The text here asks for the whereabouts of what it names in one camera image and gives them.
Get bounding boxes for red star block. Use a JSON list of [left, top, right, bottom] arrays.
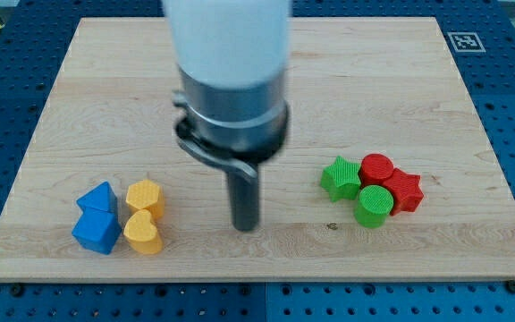
[[382, 168, 424, 216]]

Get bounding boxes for red cylinder block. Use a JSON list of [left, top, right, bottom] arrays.
[[359, 153, 394, 187]]

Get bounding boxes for wooden board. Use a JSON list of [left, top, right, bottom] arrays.
[[0, 17, 515, 284]]

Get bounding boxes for green cylinder block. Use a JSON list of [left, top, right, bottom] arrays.
[[354, 185, 394, 228]]

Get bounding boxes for blue triangle block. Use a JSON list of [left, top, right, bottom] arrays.
[[76, 182, 118, 214]]

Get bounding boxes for yellow hexagon block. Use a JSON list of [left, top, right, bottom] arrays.
[[125, 179, 165, 220]]

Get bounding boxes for white fiducial marker tag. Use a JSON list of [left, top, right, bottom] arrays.
[[447, 31, 485, 53]]

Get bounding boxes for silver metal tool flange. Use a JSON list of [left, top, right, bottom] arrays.
[[173, 70, 290, 176]]

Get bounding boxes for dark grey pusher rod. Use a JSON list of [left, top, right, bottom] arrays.
[[226, 164, 260, 232]]

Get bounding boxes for yellow heart block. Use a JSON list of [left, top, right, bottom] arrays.
[[123, 209, 164, 255]]

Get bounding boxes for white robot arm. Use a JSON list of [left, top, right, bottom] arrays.
[[162, 0, 291, 232]]

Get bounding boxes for green star block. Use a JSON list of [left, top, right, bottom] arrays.
[[320, 156, 361, 202]]

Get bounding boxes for blue cube block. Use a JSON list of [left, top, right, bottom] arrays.
[[72, 208, 122, 255]]

